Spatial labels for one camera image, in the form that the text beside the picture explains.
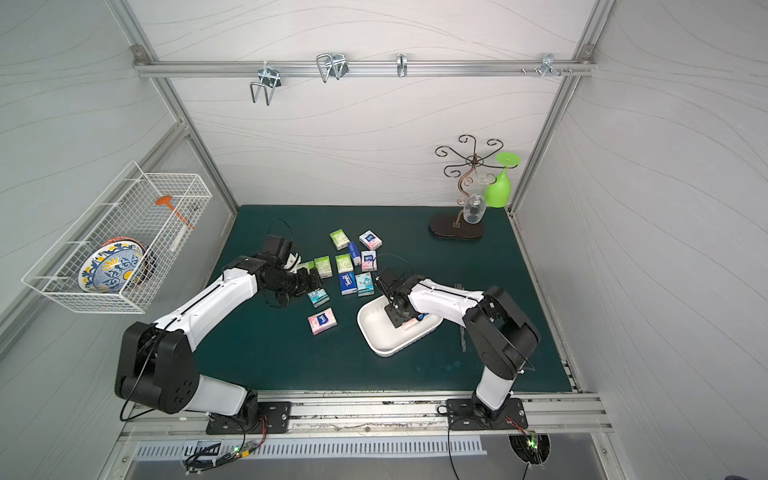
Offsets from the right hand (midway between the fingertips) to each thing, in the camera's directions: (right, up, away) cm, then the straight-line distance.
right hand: (404, 309), depth 91 cm
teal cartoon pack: (-13, +7, +5) cm, 15 cm away
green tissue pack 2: (-20, +13, +10) cm, 26 cm away
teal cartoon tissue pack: (-27, +3, +2) cm, 27 cm away
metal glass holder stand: (+20, +26, +5) cm, 34 cm away
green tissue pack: (-28, +12, +10) cm, 32 cm away
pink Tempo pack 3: (+1, -3, -5) cm, 6 cm away
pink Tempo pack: (-12, +21, +16) cm, 29 cm away
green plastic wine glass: (+30, +36, +2) cm, 47 cm away
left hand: (-26, +7, -6) cm, 28 cm away
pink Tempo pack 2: (-25, -3, -3) cm, 25 cm away
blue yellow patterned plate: (-63, +16, -28) cm, 71 cm away
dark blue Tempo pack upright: (-17, +16, +10) cm, 25 cm away
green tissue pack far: (-23, +21, +17) cm, 36 cm away
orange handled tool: (-65, +32, -11) cm, 74 cm away
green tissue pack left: (-32, +12, +9) cm, 36 cm away
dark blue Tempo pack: (-18, +7, +5) cm, 20 cm away
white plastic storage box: (-8, -7, -2) cm, 11 cm away
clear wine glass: (+23, +32, +3) cm, 39 cm away
